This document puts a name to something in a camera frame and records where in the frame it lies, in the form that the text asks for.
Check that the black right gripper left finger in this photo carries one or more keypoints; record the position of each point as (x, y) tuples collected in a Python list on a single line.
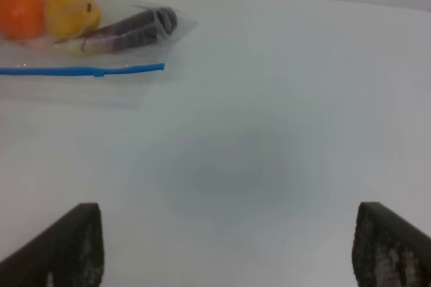
[(70, 252)]

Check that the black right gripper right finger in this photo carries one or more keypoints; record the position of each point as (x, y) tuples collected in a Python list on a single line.
[(387, 250)]

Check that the clear zip bag blue seal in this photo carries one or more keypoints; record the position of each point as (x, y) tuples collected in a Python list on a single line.
[(32, 70)]

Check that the purple eggplant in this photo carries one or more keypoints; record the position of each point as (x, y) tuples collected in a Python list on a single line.
[(142, 29)]

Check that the yellow pear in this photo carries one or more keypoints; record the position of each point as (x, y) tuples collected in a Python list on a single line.
[(65, 19)]

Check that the orange fruit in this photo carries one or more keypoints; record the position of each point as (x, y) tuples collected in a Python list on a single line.
[(22, 19)]

